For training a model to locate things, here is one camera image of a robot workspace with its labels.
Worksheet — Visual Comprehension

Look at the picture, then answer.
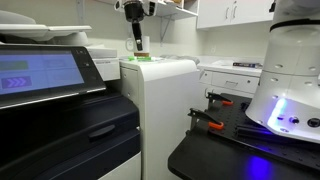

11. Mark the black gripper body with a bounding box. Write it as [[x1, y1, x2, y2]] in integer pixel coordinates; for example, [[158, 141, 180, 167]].
[[124, 0, 144, 23]]

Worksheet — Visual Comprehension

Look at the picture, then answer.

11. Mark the green marker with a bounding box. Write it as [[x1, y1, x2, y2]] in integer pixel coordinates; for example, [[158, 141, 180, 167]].
[[128, 56, 152, 61]]

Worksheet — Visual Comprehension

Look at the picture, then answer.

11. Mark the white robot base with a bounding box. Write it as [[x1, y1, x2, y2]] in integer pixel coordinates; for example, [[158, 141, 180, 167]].
[[246, 0, 320, 143]]

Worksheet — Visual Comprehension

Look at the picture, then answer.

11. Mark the white mug with brown base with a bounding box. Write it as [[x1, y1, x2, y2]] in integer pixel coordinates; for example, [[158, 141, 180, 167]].
[[125, 36, 150, 57]]

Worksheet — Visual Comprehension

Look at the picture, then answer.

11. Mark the white copier finisher unit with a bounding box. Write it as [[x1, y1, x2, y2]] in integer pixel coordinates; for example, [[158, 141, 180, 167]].
[[120, 59, 199, 180]]

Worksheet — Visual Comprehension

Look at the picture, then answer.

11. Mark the copier touchscreen panel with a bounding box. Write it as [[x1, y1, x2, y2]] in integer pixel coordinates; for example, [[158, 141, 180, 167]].
[[0, 45, 106, 109]]

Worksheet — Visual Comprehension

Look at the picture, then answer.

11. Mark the white office copier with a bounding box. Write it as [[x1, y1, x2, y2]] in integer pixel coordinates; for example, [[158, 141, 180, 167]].
[[0, 11, 141, 180]]

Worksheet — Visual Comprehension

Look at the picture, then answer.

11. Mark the white counter drawer unit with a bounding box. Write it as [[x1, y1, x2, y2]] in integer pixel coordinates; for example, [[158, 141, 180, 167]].
[[197, 61, 262, 109]]

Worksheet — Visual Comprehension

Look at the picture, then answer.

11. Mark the black orange clamp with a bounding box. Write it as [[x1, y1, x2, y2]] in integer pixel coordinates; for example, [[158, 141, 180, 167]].
[[206, 92, 233, 105], [188, 108, 224, 130]]

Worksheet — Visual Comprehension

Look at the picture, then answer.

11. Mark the dark book on counter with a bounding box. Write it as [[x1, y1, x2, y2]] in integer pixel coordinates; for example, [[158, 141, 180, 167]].
[[233, 62, 263, 69]]

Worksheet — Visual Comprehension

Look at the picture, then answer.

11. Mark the black perforated mounting table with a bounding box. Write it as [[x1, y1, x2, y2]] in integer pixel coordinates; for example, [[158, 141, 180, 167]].
[[168, 93, 320, 180]]

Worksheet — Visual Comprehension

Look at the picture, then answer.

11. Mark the white wall mail sorter shelf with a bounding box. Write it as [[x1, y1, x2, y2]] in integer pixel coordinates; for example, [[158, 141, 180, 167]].
[[97, 0, 199, 41]]

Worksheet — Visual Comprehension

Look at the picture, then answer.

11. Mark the white wall cabinet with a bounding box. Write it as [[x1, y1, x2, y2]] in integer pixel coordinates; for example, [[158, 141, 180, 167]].
[[197, 0, 274, 29]]

